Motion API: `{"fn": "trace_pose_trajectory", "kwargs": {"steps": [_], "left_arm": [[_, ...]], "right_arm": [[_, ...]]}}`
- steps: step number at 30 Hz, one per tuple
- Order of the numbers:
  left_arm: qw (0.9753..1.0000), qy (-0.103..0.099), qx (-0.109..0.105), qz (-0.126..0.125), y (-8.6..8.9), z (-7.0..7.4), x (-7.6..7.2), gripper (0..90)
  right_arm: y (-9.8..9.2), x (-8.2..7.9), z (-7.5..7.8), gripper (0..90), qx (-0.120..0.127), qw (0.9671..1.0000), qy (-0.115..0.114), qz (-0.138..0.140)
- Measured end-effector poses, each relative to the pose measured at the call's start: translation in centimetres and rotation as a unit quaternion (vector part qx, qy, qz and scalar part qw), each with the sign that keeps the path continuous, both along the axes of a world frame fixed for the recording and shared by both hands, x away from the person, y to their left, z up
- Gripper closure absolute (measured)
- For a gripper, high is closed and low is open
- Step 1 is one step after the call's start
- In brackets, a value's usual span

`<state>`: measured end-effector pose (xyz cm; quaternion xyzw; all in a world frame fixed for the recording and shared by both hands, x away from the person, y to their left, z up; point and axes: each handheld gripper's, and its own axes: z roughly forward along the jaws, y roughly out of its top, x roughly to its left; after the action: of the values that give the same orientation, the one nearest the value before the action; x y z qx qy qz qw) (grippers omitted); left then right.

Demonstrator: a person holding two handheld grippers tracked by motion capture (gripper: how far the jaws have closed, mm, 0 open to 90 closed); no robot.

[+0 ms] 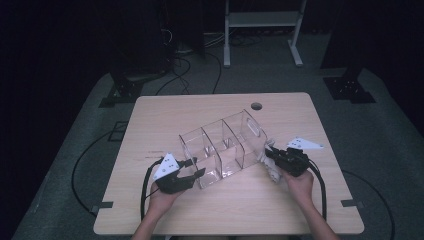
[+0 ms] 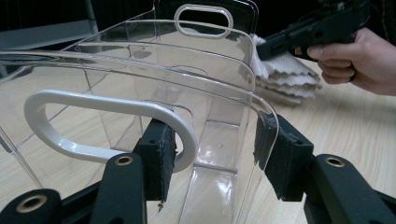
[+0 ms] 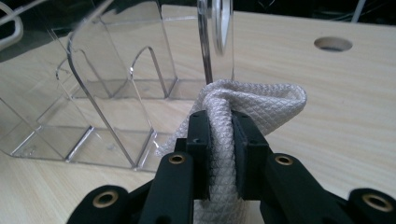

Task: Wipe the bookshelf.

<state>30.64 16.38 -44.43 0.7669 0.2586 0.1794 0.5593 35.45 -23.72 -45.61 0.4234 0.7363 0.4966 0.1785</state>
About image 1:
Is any black stand base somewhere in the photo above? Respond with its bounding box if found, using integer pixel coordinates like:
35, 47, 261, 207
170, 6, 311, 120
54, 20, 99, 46
320, 0, 377, 105
98, 70, 145, 109

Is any bundle of dark cables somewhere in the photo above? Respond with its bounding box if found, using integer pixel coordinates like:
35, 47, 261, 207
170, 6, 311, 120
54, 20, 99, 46
229, 32, 264, 48

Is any grey tape strip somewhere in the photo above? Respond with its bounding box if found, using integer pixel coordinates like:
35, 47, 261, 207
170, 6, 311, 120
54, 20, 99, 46
340, 198, 365, 209
89, 200, 115, 216

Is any white metal stand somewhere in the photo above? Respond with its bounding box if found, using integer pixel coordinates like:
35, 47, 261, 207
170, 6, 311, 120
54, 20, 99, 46
222, 0, 308, 69

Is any person's left hand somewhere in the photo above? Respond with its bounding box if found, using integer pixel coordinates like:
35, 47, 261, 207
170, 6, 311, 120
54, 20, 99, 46
147, 187, 183, 218

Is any clear acrylic divided organizer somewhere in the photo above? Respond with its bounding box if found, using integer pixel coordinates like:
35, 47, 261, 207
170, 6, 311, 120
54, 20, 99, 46
177, 108, 270, 190

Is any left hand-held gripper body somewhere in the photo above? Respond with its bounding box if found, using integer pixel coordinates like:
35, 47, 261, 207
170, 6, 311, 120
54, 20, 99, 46
152, 152, 198, 195

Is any black floor cable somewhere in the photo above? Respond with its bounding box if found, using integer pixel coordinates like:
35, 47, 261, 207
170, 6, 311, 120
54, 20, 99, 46
155, 55, 193, 96
341, 169, 397, 240
70, 129, 118, 215
203, 50, 223, 95

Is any person's right hand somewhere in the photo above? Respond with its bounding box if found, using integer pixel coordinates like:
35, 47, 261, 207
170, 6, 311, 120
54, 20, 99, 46
282, 169, 315, 209

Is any left hand-held gripper cable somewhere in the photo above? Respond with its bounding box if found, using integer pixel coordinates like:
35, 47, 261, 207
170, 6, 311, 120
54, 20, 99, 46
140, 157, 165, 222

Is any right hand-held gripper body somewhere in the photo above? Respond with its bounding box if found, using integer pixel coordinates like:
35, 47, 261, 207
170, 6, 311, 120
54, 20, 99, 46
275, 136, 325, 178

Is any hand-held gripper cable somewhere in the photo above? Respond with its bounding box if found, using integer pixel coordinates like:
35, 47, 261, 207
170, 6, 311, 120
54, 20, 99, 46
306, 157, 328, 222
140, 157, 165, 222

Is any white cloth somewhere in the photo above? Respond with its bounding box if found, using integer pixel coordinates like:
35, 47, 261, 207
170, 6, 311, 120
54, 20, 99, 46
259, 137, 283, 184

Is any right hand-held gripper cable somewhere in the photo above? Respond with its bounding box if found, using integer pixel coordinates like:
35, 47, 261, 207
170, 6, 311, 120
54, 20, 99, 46
306, 157, 328, 222

